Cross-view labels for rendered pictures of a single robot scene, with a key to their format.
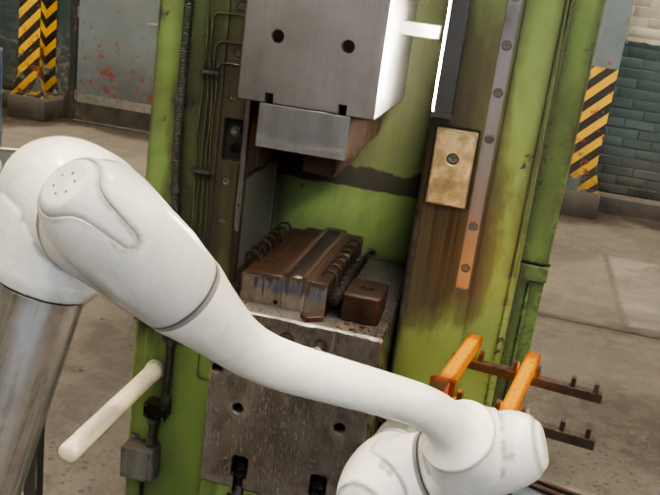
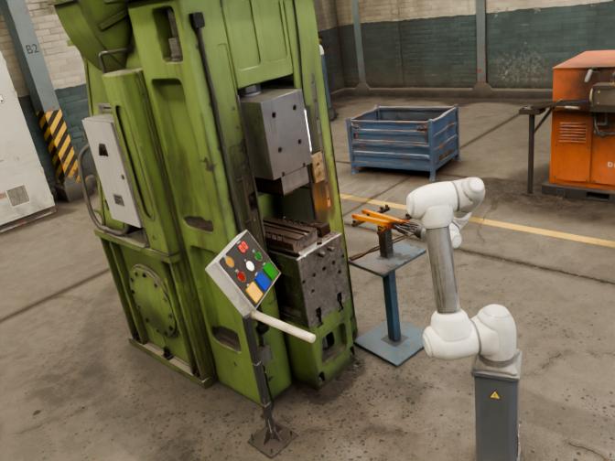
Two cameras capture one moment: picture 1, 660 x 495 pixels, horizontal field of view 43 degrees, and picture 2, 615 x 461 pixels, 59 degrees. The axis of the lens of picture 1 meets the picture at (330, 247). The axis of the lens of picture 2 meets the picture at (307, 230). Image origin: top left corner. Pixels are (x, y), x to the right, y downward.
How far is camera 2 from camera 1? 2.42 m
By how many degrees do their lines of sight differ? 51
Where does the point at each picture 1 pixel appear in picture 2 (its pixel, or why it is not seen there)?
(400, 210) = (266, 199)
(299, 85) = (290, 164)
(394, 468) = (453, 229)
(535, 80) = (326, 125)
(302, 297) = (310, 238)
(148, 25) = not seen: outside the picture
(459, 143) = (318, 157)
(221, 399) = (307, 293)
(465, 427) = not seen: hidden behind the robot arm
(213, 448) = (310, 313)
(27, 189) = (448, 198)
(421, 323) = not seen: hidden behind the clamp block
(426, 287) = (321, 212)
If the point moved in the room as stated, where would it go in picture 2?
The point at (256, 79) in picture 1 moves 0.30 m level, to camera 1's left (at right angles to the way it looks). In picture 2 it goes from (277, 169) to (242, 189)
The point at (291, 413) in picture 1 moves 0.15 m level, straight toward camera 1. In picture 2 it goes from (327, 279) to (350, 283)
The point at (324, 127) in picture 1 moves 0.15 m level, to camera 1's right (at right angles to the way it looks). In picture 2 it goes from (300, 174) to (315, 165)
